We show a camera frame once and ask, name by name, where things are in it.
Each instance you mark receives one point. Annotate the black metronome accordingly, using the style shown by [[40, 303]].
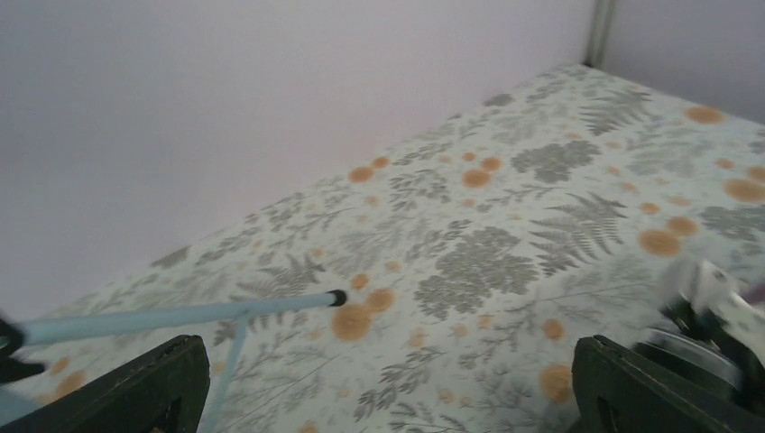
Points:
[[751, 394]]

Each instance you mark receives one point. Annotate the floral patterned mat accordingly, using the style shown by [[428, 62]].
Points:
[[474, 257]]

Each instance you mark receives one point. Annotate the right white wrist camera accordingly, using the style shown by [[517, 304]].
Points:
[[709, 303]]

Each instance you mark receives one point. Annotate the light blue music stand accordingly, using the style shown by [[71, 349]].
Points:
[[57, 330]]

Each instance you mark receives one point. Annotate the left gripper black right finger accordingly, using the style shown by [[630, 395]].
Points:
[[619, 390]]

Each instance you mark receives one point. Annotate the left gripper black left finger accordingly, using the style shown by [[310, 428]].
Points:
[[163, 390]]

